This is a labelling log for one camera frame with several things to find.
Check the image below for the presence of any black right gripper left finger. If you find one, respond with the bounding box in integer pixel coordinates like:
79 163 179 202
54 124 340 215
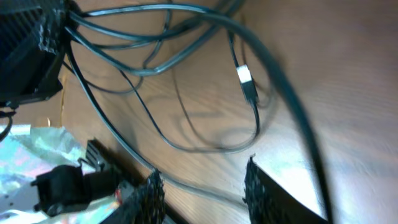
101 170 165 224

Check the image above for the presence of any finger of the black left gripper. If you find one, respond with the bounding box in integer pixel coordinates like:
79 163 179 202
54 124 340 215
1 0 67 106

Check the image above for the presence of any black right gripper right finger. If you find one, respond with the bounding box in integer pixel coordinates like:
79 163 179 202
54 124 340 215
243 159 328 224

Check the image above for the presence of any blue white package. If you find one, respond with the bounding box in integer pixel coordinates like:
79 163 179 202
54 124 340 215
1 124 119 224

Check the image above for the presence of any black usb cable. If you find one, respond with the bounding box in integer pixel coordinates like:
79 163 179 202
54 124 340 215
60 0 335 224

